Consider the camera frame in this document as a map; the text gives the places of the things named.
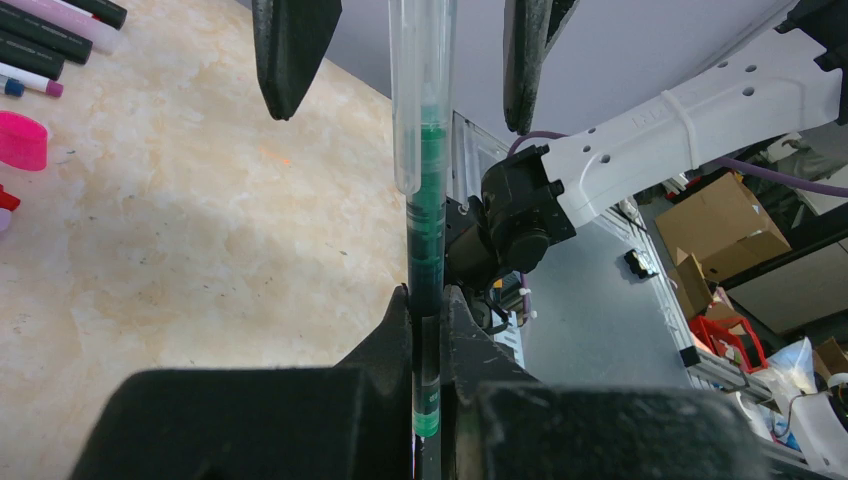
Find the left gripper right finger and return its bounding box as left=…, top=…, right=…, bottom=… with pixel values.
left=441, top=286, right=772, bottom=479

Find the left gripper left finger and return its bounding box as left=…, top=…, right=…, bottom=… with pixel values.
left=71, top=287, right=413, bottom=479

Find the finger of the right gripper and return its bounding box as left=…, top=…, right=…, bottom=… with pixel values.
left=252, top=0, right=342, bottom=121
left=503, top=0, right=579, bottom=135

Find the clear gel pen cap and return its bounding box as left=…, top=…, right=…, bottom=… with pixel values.
left=388, top=1, right=457, bottom=196

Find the pale purple highlighter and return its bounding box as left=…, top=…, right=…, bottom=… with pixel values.
left=6, top=0, right=122, bottom=54

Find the black highlighter orange cap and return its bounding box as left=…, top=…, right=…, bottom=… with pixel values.
left=1, top=2, right=93, bottom=65

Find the white marker magenta end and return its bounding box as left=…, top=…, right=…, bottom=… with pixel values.
left=1, top=63, right=64, bottom=98

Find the black highlighter blue tip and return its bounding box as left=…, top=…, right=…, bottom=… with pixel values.
left=1, top=30, right=65, bottom=81

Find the red marker cap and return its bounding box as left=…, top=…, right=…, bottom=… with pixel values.
left=0, top=185, right=21, bottom=212

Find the black highlighter pink cap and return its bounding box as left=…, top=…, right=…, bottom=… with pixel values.
left=67, top=0, right=128, bottom=30

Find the black gel pen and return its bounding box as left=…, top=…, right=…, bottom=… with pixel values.
left=406, top=122, right=450, bottom=479

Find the pale purple highlighter cap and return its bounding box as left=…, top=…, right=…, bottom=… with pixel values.
left=0, top=208, right=12, bottom=232

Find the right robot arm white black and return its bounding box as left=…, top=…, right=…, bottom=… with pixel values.
left=389, top=1, right=847, bottom=290

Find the red plastic item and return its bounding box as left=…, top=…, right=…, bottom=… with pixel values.
left=688, top=315, right=769, bottom=373

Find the cardboard box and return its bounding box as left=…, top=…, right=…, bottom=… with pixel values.
left=655, top=173, right=791, bottom=319

